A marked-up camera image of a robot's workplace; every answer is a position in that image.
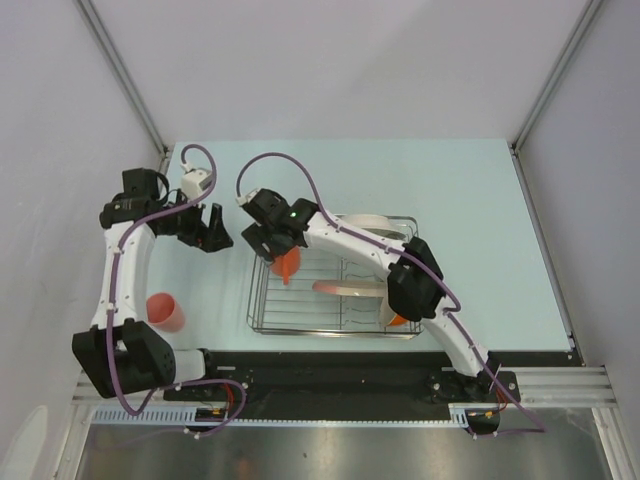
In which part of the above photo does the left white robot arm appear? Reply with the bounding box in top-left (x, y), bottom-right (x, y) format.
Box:
top-left (72, 168), bottom-right (233, 400)

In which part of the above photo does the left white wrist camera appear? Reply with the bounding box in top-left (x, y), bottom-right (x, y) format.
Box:
top-left (180, 168), bottom-right (213, 201)

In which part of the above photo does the aluminium frame rail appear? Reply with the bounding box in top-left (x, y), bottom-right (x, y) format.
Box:
top-left (71, 367), bottom-right (617, 408)

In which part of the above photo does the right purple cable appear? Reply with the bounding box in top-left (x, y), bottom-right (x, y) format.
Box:
top-left (235, 152), bottom-right (549, 435)

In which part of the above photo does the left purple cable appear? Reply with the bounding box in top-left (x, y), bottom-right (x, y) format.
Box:
top-left (102, 144), bottom-right (249, 441)

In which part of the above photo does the pink cream floral plate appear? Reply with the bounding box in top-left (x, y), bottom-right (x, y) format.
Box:
top-left (312, 280), bottom-right (386, 298)

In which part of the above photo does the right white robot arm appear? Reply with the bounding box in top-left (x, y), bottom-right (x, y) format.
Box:
top-left (237, 188), bottom-right (516, 402)

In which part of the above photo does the orange mug with handle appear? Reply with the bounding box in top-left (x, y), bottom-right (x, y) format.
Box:
top-left (269, 247), bottom-right (301, 286)

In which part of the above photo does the white slotted cable duct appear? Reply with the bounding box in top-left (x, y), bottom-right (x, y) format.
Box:
top-left (92, 404), bottom-right (524, 429)

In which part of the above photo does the white orange ceramic bowl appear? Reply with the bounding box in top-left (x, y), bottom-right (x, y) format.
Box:
top-left (378, 297), bottom-right (407, 327)

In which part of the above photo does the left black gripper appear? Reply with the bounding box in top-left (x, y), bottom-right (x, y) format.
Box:
top-left (157, 189), bottom-right (233, 253)

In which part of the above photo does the purple cable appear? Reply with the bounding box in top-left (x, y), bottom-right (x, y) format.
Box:
top-left (102, 144), bottom-right (249, 441)
top-left (235, 152), bottom-right (549, 435)

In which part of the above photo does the white scalloped plate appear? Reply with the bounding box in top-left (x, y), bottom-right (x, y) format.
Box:
top-left (341, 214), bottom-right (406, 240)

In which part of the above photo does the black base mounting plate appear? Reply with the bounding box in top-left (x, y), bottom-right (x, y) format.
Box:
top-left (164, 349), bottom-right (586, 434)

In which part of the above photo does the pink cup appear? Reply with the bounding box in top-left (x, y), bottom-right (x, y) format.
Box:
top-left (146, 292), bottom-right (186, 333)

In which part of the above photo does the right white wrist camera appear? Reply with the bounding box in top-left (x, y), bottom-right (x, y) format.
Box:
top-left (236, 189), bottom-right (259, 207)

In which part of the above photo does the metal wire dish rack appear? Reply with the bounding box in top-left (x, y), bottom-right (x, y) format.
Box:
top-left (247, 217), bottom-right (423, 339)

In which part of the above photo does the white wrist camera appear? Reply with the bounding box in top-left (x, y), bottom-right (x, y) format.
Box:
top-left (236, 189), bottom-right (259, 207)
top-left (180, 168), bottom-right (213, 201)

